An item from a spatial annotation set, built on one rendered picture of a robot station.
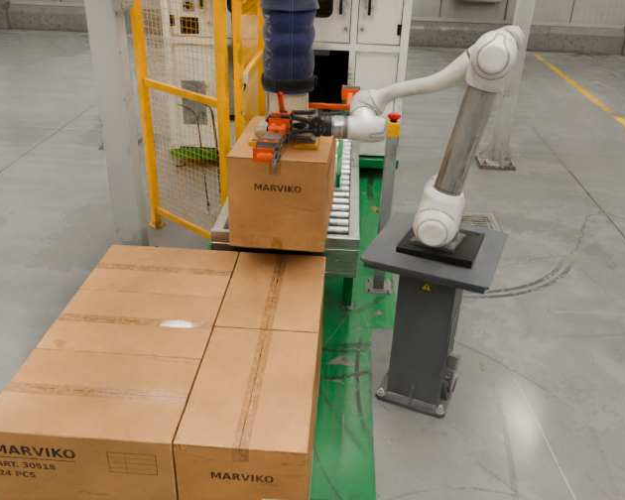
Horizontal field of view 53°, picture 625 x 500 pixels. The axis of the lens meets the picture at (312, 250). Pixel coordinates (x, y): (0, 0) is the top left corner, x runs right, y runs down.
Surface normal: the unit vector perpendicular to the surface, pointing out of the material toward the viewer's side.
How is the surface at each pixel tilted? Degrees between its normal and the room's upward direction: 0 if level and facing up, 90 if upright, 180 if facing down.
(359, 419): 0
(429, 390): 90
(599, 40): 90
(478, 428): 0
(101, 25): 90
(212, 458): 90
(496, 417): 0
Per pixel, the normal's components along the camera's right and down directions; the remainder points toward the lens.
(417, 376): -0.40, 0.42
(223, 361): 0.03, -0.88
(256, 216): -0.11, 0.46
